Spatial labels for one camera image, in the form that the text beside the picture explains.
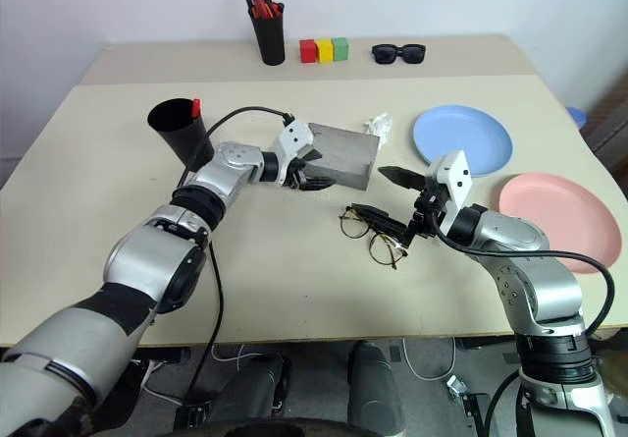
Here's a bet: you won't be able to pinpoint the black tapered cup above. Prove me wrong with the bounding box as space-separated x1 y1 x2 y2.
147 97 216 169

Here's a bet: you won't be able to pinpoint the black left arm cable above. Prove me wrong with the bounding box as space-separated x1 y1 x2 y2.
176 106 295 409

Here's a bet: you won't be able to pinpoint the brown wooden furniture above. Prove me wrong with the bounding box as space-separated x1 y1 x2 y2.
581 76 628 183

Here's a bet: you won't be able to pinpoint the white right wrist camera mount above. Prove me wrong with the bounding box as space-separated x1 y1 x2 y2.
425 149 473 235

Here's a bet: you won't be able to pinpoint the pink plate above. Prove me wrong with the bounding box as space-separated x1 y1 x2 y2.
498 173 623 275

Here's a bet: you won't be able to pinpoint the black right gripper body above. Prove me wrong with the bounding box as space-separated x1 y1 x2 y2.
410 179 450 241

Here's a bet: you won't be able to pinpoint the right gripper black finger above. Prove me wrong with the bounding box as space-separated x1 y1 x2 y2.
378 165 427 191
348 202 418 249

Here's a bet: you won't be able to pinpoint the crumpled clear plastic wrap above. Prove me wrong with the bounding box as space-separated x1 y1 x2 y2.
363 111 394 141

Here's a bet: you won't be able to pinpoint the black sunglasses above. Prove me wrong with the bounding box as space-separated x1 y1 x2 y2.
371 43 427 66

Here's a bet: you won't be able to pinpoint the black cylindrical pen holder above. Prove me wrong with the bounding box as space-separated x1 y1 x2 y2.
248 0 288 67

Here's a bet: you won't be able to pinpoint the blue plate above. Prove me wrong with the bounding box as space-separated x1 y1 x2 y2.
412 105 515 179

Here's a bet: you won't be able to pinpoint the grey glasses case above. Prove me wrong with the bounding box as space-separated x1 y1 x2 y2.
307 122 383 192

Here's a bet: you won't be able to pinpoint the blue round object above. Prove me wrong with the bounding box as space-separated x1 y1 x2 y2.
565 106 589 130

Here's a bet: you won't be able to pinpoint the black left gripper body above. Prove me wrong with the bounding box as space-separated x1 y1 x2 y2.
283 154 320 191

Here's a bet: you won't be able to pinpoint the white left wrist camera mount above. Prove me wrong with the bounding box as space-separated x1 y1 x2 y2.
271 120 316 176

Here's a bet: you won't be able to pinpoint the white floor cable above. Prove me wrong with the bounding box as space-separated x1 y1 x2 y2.
401 338 458 380

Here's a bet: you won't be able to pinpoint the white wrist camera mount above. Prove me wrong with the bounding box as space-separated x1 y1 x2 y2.
271 120 316 176
425 149 473 235

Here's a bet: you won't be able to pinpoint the round thin-framed eyeglasses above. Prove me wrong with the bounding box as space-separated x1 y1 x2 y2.
338 203 409 270

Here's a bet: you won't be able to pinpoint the dark rounded shape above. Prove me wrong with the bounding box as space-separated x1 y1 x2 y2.
220 352 291 423
346 340 406 437

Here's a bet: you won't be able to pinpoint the small metal plug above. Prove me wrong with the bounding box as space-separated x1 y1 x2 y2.
445 375 468 400

